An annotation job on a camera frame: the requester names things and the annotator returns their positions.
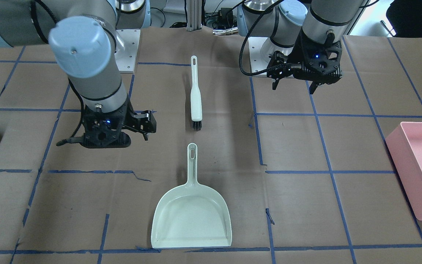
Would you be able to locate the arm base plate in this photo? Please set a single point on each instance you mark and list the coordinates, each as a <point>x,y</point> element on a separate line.
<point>127,44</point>
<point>260,51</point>

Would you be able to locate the white hand brush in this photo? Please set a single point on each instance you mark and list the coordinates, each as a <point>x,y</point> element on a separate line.
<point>195,97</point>

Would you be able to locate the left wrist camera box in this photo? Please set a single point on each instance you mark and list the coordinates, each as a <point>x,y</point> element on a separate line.
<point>319,63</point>

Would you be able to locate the white plastic dustpan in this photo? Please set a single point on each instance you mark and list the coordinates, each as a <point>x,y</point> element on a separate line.
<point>191,215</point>

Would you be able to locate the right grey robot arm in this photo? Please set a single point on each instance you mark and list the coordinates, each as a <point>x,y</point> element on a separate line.
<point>82,35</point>

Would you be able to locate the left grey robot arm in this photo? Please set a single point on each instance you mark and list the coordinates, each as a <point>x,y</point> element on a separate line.
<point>323,21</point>

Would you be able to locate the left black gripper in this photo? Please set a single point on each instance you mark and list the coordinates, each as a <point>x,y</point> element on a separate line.
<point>298,52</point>

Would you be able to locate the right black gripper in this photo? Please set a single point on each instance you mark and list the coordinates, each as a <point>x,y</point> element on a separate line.
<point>129,113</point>

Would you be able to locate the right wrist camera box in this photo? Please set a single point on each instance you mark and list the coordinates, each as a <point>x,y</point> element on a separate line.
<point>104,130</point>

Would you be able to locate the aluminium frame post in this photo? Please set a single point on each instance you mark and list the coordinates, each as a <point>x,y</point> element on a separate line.
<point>194,11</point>

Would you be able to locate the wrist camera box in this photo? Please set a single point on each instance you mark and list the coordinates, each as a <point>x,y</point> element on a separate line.
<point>104,130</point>
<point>319,63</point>

